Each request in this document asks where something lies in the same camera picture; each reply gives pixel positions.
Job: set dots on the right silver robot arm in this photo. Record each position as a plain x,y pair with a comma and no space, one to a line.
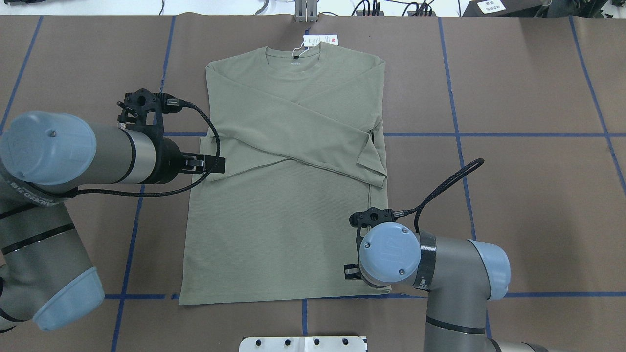
460,276

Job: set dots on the white shirt price tag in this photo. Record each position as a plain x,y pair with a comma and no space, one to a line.
312,40

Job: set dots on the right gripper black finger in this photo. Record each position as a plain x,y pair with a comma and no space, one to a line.
352,272

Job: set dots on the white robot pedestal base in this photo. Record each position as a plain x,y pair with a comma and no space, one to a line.
305,344

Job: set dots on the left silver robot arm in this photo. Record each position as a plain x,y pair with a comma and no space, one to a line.
46,158

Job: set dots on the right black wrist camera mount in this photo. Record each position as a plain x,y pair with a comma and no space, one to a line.
371,218

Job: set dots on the black box device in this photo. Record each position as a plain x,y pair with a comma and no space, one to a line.
505,8

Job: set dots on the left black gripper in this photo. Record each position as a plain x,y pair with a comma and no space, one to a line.
168,158

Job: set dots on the aluminium frame post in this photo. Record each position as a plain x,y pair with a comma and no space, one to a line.
306,11

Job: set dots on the olive green long-sleeve shirt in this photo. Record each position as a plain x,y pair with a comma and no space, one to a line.
303,138

